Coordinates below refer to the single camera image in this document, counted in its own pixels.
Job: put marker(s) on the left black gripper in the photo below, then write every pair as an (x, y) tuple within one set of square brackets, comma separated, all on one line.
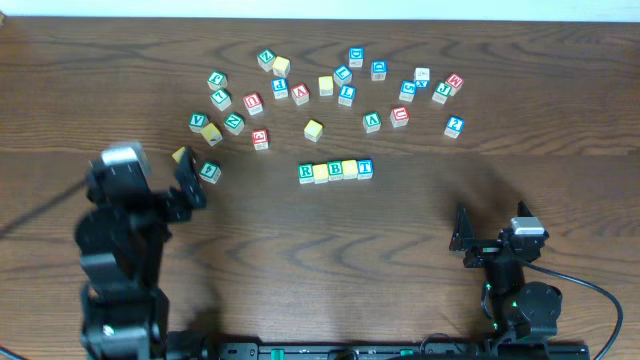
[(179, 204)]

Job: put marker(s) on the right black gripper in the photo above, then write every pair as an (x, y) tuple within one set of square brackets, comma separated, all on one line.
[(485, 248)]

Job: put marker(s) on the green R block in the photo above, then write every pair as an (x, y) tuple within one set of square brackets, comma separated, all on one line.
[(305, 173)]

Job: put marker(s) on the yellow O block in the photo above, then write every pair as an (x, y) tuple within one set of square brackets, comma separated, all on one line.
[(320, 173)]

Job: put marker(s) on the blue T block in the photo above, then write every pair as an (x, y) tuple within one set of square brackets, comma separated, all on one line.
[(365, 169)]

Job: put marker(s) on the green B block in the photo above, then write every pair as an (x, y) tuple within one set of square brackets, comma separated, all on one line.
[(335, 170)]

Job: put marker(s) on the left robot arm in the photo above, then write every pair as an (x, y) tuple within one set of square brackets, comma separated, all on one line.
[(125, 313)]

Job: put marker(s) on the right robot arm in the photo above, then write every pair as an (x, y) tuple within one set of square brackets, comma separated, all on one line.
[(523, 313)]

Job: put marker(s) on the green 4 block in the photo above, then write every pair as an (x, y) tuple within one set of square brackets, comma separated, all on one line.
[(210, 172)]

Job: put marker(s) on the green V block left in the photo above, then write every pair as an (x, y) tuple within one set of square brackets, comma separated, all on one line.
[(197, 122)]

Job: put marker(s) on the green v block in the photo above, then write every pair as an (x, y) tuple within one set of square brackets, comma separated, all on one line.
[(371, 122), (197, 122)]

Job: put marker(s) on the green N block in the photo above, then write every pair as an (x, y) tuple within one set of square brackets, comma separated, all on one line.
[(234, 123)]

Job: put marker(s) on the green 7 block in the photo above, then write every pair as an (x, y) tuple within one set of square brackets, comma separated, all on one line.
[(221, 99)]

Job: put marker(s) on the green J block left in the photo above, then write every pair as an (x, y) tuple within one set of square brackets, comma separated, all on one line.
[(217, 80)]

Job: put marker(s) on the green j block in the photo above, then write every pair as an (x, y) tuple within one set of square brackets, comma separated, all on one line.
[(217, 80), (442, 92)]

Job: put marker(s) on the red U block left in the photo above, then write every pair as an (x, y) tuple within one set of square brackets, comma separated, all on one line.
[(253, 103)]

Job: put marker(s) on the red u block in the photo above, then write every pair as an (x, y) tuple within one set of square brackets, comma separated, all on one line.
[(399, 116), (253, 103)]

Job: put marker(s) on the blue 2 block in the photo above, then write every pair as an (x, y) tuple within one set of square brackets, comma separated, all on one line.
[(454, 127)]

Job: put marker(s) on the blue P block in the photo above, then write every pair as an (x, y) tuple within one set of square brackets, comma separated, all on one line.
[(280, 88)]

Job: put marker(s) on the yellow block beside R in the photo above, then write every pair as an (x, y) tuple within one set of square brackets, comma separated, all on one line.
[(313, 130)]

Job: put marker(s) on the red A block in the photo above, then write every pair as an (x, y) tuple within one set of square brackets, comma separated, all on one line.
[(300, 94)]

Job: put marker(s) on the green Z block top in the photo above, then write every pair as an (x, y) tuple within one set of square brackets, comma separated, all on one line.
[(266, 59)]

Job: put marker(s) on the green J block right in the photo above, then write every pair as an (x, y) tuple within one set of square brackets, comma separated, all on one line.
[(442, 92)]

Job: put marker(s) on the red U block right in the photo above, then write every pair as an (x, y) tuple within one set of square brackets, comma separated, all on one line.
[(399, 116)]

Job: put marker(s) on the yellow block beside Z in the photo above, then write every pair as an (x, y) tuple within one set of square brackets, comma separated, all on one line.
[(281, 67)]

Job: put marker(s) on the red M block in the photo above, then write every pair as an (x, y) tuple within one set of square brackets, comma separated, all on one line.
[(455, 82)]

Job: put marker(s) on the blue 5 block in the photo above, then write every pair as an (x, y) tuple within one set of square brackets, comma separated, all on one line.
[(407, 91)]

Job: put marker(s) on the green V block right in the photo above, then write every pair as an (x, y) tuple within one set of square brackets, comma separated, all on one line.
[(371, 122)]

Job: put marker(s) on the white X block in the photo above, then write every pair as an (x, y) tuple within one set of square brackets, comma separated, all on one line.
[(422, 77)]

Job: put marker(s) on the blue L block lower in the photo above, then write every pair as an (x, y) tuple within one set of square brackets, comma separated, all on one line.
[(347, 95)]

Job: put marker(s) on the blue l block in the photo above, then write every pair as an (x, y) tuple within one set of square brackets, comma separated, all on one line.
[(347, 95), (342, 75)]

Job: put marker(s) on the blue L block upper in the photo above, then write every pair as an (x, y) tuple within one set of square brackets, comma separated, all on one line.
[(342, 75)]

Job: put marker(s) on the blue D block right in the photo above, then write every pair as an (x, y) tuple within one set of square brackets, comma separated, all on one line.
[(379, 70)]

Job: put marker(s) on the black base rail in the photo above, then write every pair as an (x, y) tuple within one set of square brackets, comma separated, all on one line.
[(350, 351)]

